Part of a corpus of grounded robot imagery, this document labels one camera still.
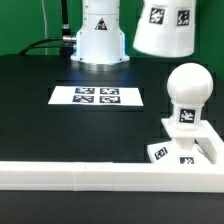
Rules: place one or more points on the white lamp bulb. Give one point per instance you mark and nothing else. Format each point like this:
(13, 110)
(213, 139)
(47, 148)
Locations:
(189, 86)

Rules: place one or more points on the white lamp base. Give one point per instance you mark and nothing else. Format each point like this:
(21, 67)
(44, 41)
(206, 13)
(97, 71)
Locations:
(183, 148)

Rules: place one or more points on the white lamp shade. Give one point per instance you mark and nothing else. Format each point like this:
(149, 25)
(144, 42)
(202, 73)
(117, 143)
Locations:
(166, 28)

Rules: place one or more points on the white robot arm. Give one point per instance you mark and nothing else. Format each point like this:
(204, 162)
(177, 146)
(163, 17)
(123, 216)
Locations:
(100, 43)

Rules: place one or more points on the white marker sheet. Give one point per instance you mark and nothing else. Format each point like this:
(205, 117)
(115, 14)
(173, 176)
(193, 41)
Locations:
(96, 96)

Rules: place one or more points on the white front fence rail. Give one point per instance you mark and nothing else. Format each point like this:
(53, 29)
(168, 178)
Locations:
(84, 176)

